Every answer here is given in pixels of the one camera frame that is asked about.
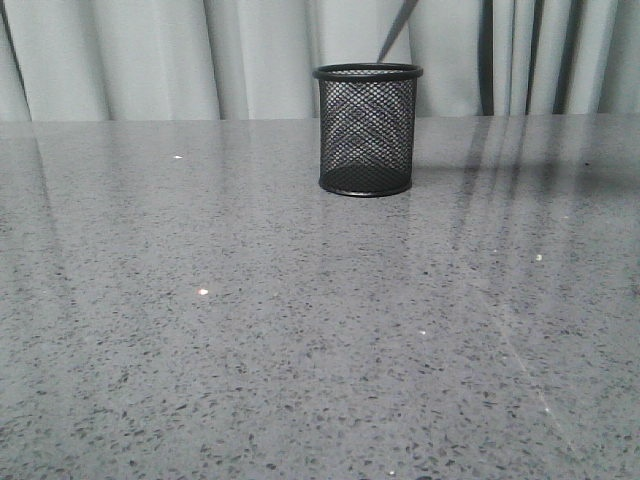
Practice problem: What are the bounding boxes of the grey curtain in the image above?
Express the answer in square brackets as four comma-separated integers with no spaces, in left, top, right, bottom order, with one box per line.
[1,1,639,121]

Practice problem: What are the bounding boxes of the orange and grey scissors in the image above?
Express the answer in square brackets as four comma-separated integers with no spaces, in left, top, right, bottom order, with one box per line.
[376,0,419,63]

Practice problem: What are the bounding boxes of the black mesh pen cup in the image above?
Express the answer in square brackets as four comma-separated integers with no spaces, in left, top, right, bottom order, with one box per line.
[313,63,423,197]

